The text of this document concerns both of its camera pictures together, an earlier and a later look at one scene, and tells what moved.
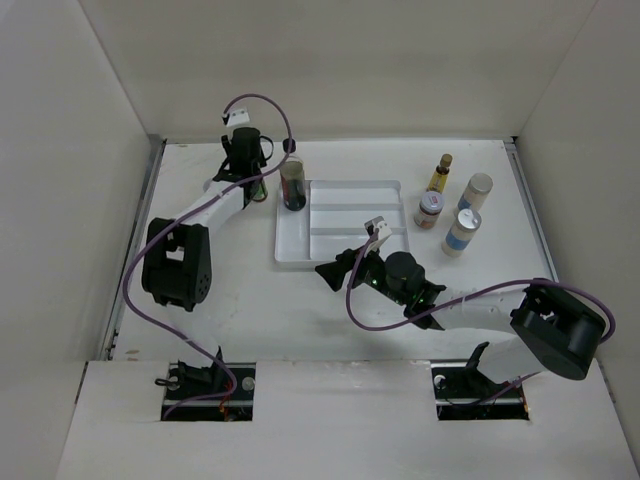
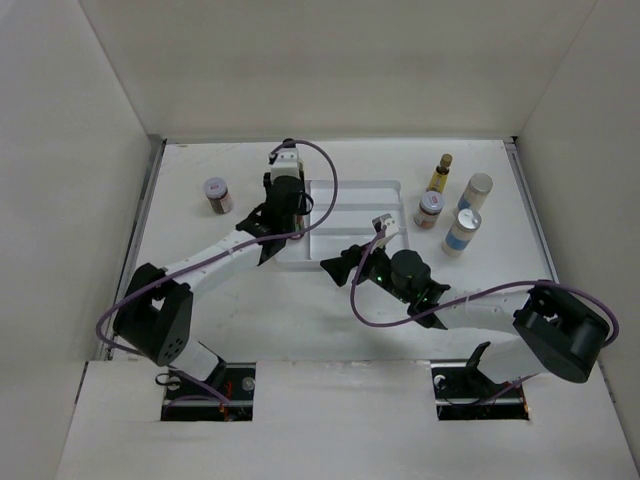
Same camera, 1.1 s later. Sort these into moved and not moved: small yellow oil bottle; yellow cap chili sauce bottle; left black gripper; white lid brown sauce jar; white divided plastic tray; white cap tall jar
Moved: left black gripper; yellow cap chili sauce bottle
Not moved: small yellow oil bottle; white lid brown sauce jar; white cap tall jar; white divided plastic tray
